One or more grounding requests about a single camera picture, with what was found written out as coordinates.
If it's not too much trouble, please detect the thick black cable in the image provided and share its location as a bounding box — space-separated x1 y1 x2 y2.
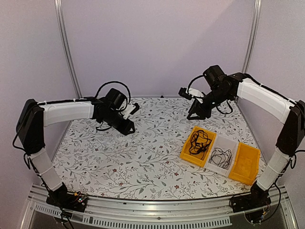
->
188 130 212 156

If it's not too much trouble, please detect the right aluminium frame post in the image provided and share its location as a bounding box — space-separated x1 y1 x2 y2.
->
240 0 263 74

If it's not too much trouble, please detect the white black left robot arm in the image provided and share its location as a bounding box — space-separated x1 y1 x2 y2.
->
12 88 140 209

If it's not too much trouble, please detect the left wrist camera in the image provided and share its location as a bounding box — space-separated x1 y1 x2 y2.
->
121 103 140 120

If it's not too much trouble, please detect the yellow bin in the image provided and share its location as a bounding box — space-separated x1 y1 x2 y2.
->
180 126 217 167
228 142 261 186

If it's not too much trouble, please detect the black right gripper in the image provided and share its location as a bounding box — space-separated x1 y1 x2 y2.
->
187 87 232 120

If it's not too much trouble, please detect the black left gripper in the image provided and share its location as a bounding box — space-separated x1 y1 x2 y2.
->
101 109 136 136

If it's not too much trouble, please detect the dark blue thin cable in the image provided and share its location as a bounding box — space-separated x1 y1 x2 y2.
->
209 147 233 170

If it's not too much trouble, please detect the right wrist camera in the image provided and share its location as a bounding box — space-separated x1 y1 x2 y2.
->
178 87 205 104

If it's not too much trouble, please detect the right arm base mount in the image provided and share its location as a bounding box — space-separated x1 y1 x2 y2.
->
229 191 281 224

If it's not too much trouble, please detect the aluminium frame post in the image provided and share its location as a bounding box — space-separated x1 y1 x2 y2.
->
240 0 263 74
54 0 82 98

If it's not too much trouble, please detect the translucent white bin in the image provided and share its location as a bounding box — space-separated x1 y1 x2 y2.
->
204 135 238 177

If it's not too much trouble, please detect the floral patterned table cloth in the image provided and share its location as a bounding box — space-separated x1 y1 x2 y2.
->
53 98 256 200

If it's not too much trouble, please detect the aluminium front rail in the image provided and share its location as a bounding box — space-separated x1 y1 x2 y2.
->
21 185 299 229

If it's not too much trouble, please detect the yellow bin far right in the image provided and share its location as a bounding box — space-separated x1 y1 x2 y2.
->
228 142 261 186

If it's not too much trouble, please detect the thin black cable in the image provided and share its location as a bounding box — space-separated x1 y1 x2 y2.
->
190 131 213 161

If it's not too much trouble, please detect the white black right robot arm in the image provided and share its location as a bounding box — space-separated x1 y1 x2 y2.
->
179 65 305 212

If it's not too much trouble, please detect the yellow bin nearest centre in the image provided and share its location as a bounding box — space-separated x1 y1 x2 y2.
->
180 126 217 167

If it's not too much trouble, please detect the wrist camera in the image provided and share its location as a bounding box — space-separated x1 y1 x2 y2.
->
178 87 205 104
121 103 140 120

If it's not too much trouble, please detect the left aluminium frame post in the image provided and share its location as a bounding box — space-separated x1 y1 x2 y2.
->
54 0 82 98

